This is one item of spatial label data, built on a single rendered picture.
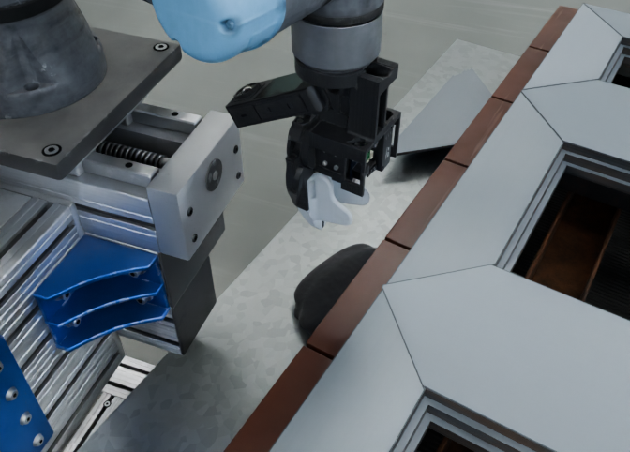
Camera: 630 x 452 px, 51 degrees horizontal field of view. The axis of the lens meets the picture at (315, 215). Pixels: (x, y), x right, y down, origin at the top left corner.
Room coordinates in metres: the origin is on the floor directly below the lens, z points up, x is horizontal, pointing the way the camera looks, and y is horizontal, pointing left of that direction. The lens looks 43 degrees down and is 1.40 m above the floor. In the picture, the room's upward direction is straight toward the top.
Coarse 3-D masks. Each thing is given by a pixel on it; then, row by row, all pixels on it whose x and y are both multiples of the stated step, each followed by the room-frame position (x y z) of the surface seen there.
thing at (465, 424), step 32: (608, 64) 0.94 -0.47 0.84; (576, 160) 0.70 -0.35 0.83; (608, 160) 0.69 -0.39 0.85; (544, 192) 0.63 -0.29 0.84; (512, 256) 0.53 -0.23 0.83; (416, 416) 0.32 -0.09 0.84; (448, 416) 0.32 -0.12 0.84; (480, 416) 0.31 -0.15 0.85; (416, 448) 0.30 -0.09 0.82; (480, 448) 0.30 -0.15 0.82; (512, 448) 0.29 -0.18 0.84; (544, 448) 0.28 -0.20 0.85
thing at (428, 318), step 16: (448, 272) 0.49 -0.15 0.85; (464, 272) 0.49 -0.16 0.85; (480, 272) 0.49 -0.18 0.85; (416, 288) 0.46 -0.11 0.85; (432, 288) 0.46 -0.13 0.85; (448, 288) 0.46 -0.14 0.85; (464, 288) 0.46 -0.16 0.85; (416, 304) 0.44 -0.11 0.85; (432, 304) 0.44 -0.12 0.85; (448, 304) 0.44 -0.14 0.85; (464, 304) 0.44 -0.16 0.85; (400, 320) 0.42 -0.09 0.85; (416, 320) 0.42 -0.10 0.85; (432, 320) 0.42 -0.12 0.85; (448, 320) 0.42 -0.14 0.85; (416, 336) 0.40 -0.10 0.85; (432, 336) 0.40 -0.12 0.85; (448, 336) 0.40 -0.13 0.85; (416, 352) 0.38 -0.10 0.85; (432, 352) 0.38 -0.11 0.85; (416, 368) 0.36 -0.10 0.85; (432, 368) 0.36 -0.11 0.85
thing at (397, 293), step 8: (408, 280) 0.47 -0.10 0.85; (416, 280) 0.47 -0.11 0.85; (384, 288) 0.46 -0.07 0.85; (392, 288) 0.46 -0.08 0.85; (400, 288) 0.46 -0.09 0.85; (408, 288) 0.46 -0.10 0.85; (392, 296) 0.45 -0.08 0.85; (400, 296) 0.45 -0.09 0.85; (392, 304) 0.44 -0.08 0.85; (400, 304) 0.44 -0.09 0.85; (392, 312) 0.43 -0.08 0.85
